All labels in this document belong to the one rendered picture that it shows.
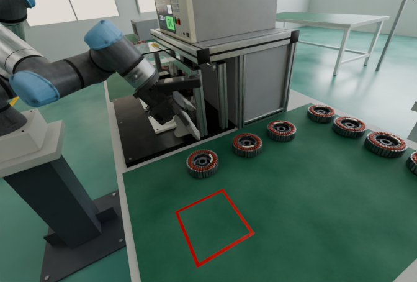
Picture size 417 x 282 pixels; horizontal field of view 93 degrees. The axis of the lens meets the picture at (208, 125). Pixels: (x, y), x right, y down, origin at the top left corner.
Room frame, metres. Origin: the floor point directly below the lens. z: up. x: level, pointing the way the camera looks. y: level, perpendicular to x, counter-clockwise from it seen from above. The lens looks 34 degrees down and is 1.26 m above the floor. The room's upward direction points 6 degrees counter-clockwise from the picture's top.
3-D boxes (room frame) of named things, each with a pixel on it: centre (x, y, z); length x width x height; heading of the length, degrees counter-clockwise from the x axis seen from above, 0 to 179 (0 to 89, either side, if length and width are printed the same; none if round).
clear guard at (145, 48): (1.03, 0.28, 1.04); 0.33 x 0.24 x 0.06; 113
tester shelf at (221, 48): (1.05, -0.05, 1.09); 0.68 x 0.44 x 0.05; 23
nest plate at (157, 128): (0.81, 0.19, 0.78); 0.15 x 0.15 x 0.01; 23
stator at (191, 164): (0.51, 0.03, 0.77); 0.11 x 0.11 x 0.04
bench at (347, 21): (4.04, -2.06, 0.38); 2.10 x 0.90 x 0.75; 23
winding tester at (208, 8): (1.04, -0.06, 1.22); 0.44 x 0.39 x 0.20; 23
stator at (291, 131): (0.65, -0.30, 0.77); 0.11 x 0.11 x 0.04
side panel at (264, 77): (0.78, -0.26, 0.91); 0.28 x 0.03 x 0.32; 113
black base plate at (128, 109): (0.93, 0.23, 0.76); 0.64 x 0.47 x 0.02; 23
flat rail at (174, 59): (0.96, 0.15, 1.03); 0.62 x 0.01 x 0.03; 23
